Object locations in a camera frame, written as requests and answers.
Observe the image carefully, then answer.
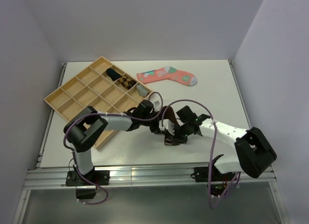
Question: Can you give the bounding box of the aluminium frame rail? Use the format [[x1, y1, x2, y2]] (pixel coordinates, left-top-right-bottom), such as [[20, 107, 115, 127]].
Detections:
[[23, 161, 277, 191]]

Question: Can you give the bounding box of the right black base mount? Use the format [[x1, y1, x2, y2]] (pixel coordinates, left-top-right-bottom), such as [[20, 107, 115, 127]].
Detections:
[[190, 166, 236, 196]]

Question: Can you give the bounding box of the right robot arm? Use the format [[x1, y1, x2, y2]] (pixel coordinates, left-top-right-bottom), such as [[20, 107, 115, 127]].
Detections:
[[174, 106, 277, 181]]

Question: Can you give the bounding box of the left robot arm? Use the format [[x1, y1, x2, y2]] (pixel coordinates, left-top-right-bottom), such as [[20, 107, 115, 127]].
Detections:
[[63, 100, 161, 185]]

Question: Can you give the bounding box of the brown striped sock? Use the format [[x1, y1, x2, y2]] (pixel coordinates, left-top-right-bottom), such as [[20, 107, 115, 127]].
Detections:
[[160, 106, 180, 146]]

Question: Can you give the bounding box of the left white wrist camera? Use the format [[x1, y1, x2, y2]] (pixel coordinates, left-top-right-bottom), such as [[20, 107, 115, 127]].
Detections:
[[153, 100, 163, 112]]

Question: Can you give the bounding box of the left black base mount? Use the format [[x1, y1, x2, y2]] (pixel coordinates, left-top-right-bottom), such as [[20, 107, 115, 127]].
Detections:
[[65, 169, 110, 200]]

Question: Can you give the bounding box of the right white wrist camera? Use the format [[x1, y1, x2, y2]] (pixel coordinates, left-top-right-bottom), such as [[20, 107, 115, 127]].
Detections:
[[158, 119, 176, 136]]

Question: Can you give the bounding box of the dark blue rolled sock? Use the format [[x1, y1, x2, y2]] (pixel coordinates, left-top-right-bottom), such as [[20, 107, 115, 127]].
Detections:
[[106, 68, 121, 81]]

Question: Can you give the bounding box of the wooden compartment tray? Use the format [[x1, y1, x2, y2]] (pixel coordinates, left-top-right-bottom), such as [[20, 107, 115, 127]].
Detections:
[[43, 56, 154, 151]]

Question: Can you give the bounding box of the grey sock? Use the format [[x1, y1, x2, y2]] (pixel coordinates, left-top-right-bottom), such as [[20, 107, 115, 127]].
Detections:
[[136, 84, 149, 98]]

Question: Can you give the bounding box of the pink patterned sock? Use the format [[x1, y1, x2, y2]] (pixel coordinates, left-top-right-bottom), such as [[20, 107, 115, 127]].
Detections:
[[136, 66, 197, 86]]

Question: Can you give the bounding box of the brown argyle rolled sock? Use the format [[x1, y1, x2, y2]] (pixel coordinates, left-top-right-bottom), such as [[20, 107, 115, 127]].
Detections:
[[117, 75, 137, 90]]

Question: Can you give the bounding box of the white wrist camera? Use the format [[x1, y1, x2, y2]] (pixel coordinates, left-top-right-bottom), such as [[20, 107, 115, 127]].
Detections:
[[158, 119, 176, 136], [153, 100, 163, 112]]

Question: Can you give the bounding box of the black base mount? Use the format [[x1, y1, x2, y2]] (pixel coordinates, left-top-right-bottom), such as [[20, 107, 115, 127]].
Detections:
[[190, 166, 236, 196], [65, 169, 110, 200]]

